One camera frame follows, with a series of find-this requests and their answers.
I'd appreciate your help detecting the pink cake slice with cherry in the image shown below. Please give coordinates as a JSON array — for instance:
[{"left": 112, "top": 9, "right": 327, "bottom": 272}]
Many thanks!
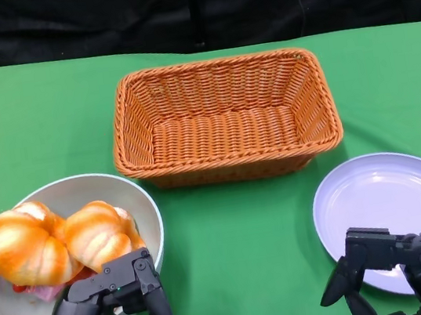
[{"left": 12, "top": 276, "right": 72, "bottom": 309}]

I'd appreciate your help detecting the orange white ring bread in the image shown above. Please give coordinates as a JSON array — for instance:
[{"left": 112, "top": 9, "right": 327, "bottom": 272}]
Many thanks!
[
  {"left": 0, "top": 197, "right": 75, "bottom": 295},
  {"left": 61, "top": 194, "right": 149, "bottom": 277}
]

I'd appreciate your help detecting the pale green bowl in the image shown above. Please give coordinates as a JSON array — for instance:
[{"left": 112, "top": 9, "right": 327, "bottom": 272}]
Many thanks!
[{"left": 0, "top": 164, "right": 178, "bottom": 315}]

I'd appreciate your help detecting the lavender round plate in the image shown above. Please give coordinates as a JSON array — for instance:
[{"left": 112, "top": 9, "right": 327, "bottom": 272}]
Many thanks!
[{"left": 305, "top": 146, "right": 421, "bottom": 310}]

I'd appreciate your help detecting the orange wicker basket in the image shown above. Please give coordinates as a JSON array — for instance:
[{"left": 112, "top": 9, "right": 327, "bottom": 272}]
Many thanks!
[{"left": 100, "top": 41, "right": 350, "bottom": 200}]

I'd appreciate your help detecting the green tablecloth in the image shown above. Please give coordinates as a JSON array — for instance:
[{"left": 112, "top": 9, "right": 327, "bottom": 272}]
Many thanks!
[{"left": 0, "top": 0, "right": 421, "bottom": 315}]

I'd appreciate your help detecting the black backdrop curtain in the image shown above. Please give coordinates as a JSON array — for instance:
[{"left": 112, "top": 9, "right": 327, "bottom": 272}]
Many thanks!
[{"left": 0, "top": 0, "right": 421, "bottom": 85}]

